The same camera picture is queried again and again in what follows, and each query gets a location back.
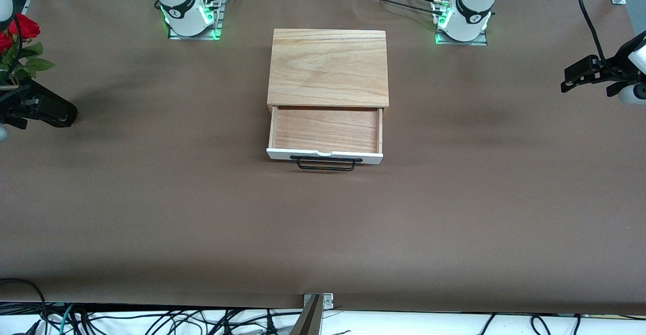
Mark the aluminium camera mount post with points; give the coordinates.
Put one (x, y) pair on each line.
(313, 320)

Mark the green rose leaves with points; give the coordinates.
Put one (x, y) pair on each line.
(38, 64)

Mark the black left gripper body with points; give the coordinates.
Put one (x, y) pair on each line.
(608, 70)

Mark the brown table cover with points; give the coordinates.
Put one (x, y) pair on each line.
(151, 214)

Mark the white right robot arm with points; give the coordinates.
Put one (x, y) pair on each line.
(181, 7)

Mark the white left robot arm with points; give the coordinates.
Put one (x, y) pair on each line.
(472, 12)

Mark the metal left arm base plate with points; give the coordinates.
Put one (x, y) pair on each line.
(462, 42)

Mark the small red rose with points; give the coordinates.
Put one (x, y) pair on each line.
(5, 41)

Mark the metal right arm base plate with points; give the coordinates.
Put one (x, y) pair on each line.
(192, 37)

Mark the large red rose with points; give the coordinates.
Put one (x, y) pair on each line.
(25, 27)

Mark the black ribbed vase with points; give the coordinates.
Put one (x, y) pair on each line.
(55, 100)

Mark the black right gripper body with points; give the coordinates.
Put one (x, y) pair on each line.
(20, 102)

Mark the wooden drawer white front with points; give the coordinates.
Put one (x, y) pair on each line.
(325, 128)

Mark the wooden drawer cabinet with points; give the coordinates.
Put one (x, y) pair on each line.
(328, 67)

